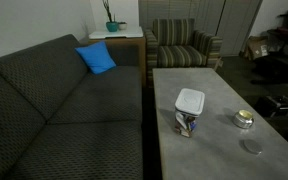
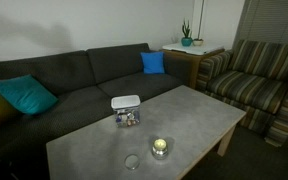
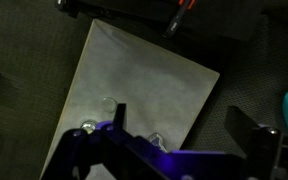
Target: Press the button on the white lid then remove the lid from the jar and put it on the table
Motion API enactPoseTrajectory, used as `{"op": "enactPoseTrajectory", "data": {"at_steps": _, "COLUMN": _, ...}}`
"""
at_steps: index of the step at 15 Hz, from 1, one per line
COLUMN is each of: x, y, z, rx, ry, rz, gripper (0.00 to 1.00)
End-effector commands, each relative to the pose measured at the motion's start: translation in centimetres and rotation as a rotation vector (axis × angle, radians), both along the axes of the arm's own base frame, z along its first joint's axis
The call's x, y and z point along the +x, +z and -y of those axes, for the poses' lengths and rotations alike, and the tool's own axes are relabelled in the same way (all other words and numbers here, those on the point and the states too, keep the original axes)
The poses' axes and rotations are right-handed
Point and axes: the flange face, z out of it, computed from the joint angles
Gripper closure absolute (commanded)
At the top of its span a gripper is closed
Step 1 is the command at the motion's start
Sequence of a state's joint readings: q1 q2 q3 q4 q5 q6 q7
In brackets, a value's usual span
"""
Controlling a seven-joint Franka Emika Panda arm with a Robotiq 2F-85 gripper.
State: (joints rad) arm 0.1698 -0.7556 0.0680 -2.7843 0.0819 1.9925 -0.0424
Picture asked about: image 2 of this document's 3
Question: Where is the dark grey sofa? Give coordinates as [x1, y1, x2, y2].
[0, 43, 191, 180]

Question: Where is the small white plant pot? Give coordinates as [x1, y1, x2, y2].
[193, 38, 204, 46]

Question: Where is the teal pot with plant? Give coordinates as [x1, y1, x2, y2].
[181, 20, 192, 47]

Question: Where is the white container lid with button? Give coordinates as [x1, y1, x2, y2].
[111, 95, 141, 109]

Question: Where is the teal cushion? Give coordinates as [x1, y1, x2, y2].
[0, 75, 58, 115]

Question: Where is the wooden side table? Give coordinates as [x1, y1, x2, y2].
[164, 48, 224, 89]

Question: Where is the blue cushion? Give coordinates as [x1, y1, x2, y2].
[141, 52, 165, 74]

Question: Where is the striped armchair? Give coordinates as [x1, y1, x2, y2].
[196, 40, 288, 147]

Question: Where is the clear jar with snacks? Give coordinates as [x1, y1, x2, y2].
[113, 106, 140, 127]

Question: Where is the round metal candle lid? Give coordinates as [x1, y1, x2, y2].
[124, 154, 140, 170]

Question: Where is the grey coffee table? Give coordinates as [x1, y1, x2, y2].
[47, 86, 246, 180]

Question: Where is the glass candle jar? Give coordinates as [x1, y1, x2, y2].
[152, 139, 168, 160]

